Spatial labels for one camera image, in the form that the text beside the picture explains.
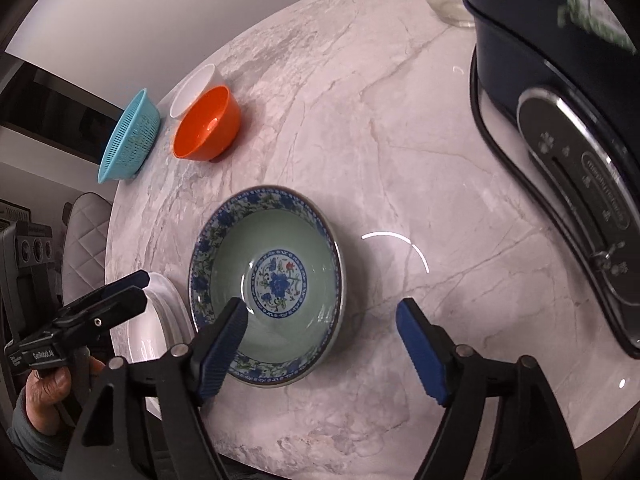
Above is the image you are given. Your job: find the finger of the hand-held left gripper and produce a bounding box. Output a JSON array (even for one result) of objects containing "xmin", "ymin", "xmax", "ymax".
[
  {"xmin": 74, "ymin": 290, "xmax": 150, "ymax": 342},
  {"xmin": 57, "ymin": 270, "xmax": 152, "ymax": 320}
]

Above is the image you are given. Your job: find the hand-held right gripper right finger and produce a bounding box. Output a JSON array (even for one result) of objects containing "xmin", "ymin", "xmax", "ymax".
[{"xmin": 395, "ymin": 297, "xmax": 583, "ymax": 480}]

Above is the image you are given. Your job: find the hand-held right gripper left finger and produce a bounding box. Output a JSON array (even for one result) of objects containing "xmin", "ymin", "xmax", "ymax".
[{"xmin": 65, "ymin": 296, "xmax": 249, "ymax": 480}]

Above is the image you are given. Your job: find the small white plate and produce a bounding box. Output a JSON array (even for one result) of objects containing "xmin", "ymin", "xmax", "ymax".
[
  {"xmin": 127, "ymin": 275, "xmax": 183, "ymax": 361},
  {"xmin": 126, "ymin": 280, "xmax": 173, "ymax": 361}
]

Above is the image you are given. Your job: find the large white plate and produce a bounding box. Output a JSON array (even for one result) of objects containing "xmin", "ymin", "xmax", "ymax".
[{"xmin": 125, "ymin": 271, "xmax": 196, "ymax": 416}]

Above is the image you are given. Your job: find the blue floral patterned bowl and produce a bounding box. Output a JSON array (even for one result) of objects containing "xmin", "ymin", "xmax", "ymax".
[{"xmin": 188, "ymin": 185, "xmax": 347, "ymax": 387}]

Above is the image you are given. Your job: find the orange bowl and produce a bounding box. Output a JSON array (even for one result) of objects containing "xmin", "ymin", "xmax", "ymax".
[{"xmin": 172, "ymin": 85, "xmax": 242, "ymax": 162}]

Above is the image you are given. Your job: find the white bowl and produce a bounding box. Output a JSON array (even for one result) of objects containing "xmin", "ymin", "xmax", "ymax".
[{"xmin": 169, "ymin": 63, "xmax": 227, "ymax": 119}]

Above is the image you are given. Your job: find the person's left forearm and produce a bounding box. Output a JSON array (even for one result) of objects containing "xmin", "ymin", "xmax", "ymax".
[{"xmin": 5, "ymin": 390, "xmax": 76, "ymax": 467}]

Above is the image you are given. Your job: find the person's left hand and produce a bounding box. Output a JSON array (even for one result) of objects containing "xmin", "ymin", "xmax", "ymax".
[{"xmin": 22, "ymin": 355, "xmax": 106, "ymax": 438}]

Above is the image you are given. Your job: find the light grey quilted chair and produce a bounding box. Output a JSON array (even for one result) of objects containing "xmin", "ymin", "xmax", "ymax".
[{"xmin": 62, "ymin": 191, "xmax": 115, "ymax": 321}]

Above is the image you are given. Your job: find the black device with round dials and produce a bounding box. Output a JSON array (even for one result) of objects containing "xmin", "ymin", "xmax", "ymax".
[{"xmin": 14, "ymin": 224, "xmax": 55, "ymax": 267}]

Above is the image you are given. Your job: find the teal plastic colander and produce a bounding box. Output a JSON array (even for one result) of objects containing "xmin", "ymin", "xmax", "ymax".
[{"xmin": 97, "ymin": 89, "xmax": 162, "ymax": 184}]

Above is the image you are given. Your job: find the dark blue kitchen appliance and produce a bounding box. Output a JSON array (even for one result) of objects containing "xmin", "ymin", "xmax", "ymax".
[{"xmin": 457, "ymin": 0, "xmax": 640, "ymax": 356}]

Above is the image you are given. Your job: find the white and green cloth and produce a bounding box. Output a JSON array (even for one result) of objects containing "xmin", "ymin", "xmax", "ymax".
[{"xmin": 557, "ymin": 0, "xmax": 638, "ymax": 53}]

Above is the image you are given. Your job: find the black power cable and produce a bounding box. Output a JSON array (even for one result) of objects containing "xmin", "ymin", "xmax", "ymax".
[{"xmin": 467, "ymin": 50, "xmax": 556, "ymax": 221}]

